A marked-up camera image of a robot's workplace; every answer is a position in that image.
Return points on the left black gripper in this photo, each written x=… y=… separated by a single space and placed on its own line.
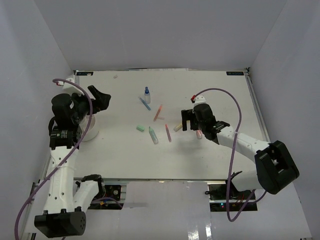
x=101 y=101

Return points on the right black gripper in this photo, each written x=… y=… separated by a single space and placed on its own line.
x=188 y=115

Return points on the yellow highlighter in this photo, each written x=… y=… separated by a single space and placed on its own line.
x=177 y=127

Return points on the pink highlighter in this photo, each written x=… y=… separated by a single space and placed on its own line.
x=199 y=134

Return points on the green marker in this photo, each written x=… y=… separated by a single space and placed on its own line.
x=153 y=135

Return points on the green marker cap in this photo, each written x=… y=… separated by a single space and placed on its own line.
x=140 y=128

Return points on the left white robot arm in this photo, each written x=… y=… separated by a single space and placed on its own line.
x=64 y=212

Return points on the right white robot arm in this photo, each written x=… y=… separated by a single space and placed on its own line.
x=274 y=166

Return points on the pink red pen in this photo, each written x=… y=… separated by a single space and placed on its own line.
x=168 y=133

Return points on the white divided round container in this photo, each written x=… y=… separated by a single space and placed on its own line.
x=93 y=128

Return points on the orange pencil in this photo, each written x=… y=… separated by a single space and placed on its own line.
x=158 y=113

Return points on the blue pen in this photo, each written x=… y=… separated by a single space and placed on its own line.
x=145 y=104

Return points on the small bottle blue cap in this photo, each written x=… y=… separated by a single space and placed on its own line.
x=147 y=95

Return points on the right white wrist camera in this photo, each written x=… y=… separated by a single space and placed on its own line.
x=198 y=99

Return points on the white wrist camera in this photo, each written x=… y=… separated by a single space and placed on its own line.
x=198 y=99
x=69 y=88

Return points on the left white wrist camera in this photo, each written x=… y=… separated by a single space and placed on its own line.
x=69 y=88

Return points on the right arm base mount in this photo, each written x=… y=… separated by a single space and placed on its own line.
x=217 y=192

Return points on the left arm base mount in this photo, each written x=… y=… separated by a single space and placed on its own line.
x=109 y=196

